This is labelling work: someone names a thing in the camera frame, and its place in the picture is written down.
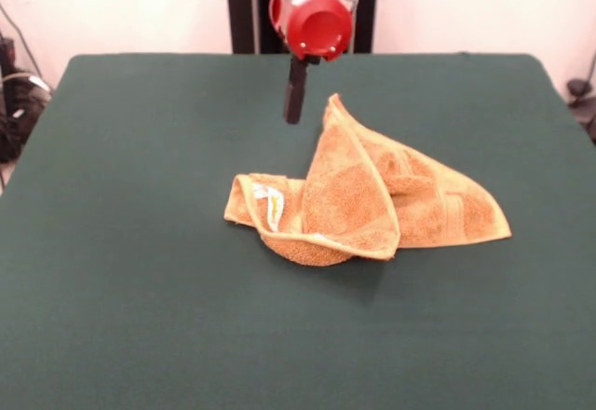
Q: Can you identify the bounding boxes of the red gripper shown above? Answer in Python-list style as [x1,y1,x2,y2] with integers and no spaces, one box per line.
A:
[267,0,356,126]

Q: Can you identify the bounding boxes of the orange terry towel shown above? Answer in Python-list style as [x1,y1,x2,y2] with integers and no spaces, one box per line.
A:
[223,92,513,267]

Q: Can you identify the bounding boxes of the dark green table cloth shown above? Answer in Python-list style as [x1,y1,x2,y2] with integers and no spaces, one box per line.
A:
[0,53,596,410]

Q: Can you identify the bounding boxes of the small black plug adapter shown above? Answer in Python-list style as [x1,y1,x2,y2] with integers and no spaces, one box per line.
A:
[566,78,595,106]

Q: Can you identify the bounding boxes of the black robot pedestal frame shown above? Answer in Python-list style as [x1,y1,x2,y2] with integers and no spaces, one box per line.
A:
[217,0,386,55]

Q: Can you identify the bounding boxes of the white cable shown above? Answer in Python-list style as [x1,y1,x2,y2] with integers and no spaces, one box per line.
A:
[0,71,52,95]

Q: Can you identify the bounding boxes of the black equipment box with cables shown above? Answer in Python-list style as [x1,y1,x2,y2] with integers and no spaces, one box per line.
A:
[0,74,51,163]

